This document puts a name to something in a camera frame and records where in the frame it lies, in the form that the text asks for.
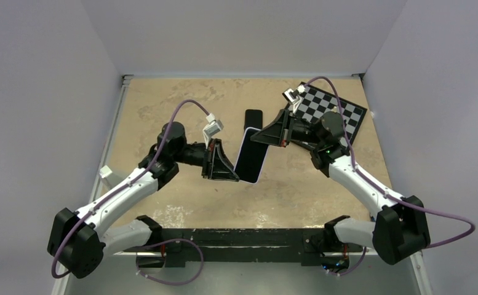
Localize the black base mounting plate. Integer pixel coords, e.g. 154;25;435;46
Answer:
130;228;362;267

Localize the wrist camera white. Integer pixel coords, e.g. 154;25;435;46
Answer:
282;85;306;114
202;113;223;147

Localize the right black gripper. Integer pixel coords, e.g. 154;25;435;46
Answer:
250;109;324;147

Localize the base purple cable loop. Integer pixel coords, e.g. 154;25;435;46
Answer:
135;237;204;286

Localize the black white chessboard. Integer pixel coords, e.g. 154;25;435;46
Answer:
296;85;367;144

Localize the small white box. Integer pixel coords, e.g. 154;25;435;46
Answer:
98;165;113;178

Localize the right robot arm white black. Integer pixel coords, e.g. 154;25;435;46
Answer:
251;109;431;265

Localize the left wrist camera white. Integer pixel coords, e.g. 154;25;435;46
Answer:
202;113;223;147

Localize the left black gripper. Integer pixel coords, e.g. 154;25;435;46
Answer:
173;138;239;181

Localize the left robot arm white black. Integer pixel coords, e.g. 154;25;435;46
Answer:
47;119;239;278

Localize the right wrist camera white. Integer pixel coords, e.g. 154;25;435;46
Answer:
282;85;306;114

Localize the black phone on table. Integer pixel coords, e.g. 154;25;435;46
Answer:
244;109;263;130

